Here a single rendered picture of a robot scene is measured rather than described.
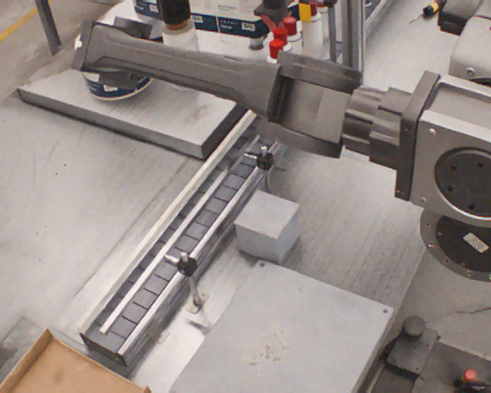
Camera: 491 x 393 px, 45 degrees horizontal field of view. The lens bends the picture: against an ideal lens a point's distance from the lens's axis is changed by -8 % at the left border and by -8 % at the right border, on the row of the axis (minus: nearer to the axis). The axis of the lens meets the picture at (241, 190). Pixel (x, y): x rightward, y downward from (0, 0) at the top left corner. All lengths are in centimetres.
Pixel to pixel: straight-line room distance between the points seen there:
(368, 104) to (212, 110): 99
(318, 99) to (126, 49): 29
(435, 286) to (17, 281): 147
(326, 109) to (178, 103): 102
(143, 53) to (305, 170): 75
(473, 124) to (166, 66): 39
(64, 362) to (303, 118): 78
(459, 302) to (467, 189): 167
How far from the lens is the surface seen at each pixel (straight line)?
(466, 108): 63
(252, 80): 73
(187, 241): 133
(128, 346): 121
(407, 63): 184
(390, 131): 63
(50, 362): 130
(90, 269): 140
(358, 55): 152
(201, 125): 157
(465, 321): 226
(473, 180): 63
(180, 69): 79
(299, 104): 69
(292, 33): 154
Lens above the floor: 189
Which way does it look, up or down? 46 degrees down
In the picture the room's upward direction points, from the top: 9 degrees counter-clockwise
